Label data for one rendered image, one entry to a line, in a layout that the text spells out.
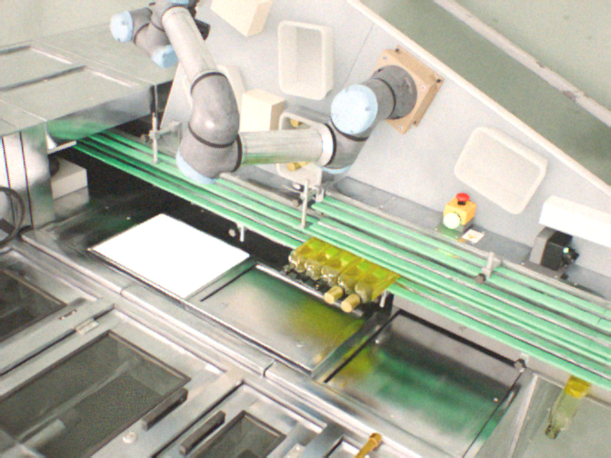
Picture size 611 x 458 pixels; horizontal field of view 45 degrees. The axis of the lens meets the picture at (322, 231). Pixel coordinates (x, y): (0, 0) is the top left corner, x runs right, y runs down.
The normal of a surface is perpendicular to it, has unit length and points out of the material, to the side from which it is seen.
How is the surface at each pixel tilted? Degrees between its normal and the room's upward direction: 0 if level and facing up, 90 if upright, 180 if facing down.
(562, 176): 0
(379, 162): 0
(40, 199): 90
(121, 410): 90
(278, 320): 91
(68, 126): 90
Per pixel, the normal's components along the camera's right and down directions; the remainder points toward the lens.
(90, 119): 0.82, 0.36
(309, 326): 0.09, -0.85
